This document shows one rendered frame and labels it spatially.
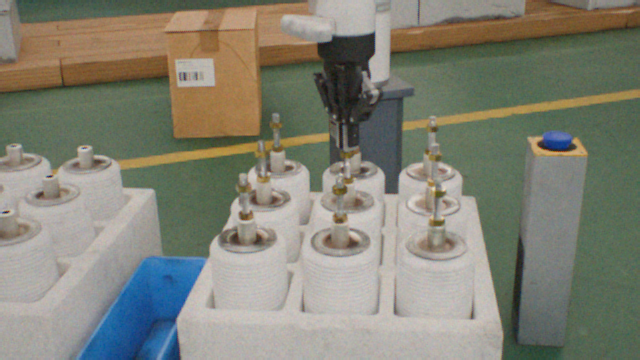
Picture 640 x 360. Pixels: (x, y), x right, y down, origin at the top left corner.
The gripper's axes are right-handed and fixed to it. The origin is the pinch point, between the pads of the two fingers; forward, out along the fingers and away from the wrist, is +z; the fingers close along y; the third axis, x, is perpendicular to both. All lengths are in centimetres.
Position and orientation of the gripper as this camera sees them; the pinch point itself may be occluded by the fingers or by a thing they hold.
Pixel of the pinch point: (347, 135)
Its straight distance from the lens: 97.7
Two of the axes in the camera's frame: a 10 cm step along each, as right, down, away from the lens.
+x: -8.3, 2.4, -5.1
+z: 0.2, 9.2, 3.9
